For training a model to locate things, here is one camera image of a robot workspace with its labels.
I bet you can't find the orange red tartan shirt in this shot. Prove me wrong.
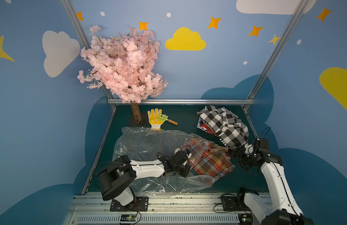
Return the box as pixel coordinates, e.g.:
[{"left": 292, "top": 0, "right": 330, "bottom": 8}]
[{"left": 186, "top": 137, "right": 235, "bottom": 179}]

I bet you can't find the grey white plaid shirt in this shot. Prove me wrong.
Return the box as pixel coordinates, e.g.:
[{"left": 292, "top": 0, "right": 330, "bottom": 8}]
[{"left": 197, "top": 106, "right": 249, "bottom": 149}]

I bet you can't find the clear plastic vacuum bag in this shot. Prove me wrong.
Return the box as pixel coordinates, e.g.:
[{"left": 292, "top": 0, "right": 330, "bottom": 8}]
[{"left": 112, "top": 127, "right": 217, "bottom": 196}]

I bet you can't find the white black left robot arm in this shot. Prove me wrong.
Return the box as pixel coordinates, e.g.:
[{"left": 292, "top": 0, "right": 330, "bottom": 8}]
[{"left": 93, "top": 148, "right": 192, "bottom": 210}]

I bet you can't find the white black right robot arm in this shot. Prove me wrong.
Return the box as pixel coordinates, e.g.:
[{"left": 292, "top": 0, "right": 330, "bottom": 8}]
[{"left": 229, "top": 138, "right": 314, "bottom": 225}]

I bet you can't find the yellow hand-shaped clapper toy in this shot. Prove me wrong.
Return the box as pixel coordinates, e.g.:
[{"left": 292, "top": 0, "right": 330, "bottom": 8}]
[{"left": 147, "top": 108, "right": 178, "bottom": 130}]

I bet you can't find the right green circuit board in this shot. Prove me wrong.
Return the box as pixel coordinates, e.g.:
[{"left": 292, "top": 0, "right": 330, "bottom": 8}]
[{"left": 238, "top": 214, "right": 253, "bottom": 225}]

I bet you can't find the green circuit board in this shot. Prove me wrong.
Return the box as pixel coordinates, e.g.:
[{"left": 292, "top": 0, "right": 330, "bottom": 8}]
[
  {"left": 120, "top": 214, "right": 138, "bottom": 225},
  {"left": 238, "top": 214, "right": 253, "bottom": 225}
]

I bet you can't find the left green circuit board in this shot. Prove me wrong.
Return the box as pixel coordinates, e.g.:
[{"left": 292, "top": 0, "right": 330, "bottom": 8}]
[{"left": 120, "top": 214, "right": 138, "bottom": 225}]

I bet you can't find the pink blossom artificial tree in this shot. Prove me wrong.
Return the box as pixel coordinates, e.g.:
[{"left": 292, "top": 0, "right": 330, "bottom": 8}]
[{"left": 78, "top": 25, "right": 168, "bottom": 122}]

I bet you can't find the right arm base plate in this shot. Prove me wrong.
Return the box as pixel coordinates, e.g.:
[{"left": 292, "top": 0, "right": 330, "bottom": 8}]
[{"left": 220, "top": 194, "right": 250, "bottom": 212}]

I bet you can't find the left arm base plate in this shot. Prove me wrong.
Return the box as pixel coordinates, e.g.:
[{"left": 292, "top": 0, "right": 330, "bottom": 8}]
[{"left": 110, "top": 196, "right": 149, "bottom": 212}]

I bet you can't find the aluminium table frame rail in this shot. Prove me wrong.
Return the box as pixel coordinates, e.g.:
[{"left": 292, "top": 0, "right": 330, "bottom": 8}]
[{"left": 107, "top": 98, "right": 256, "bottom": 106}]

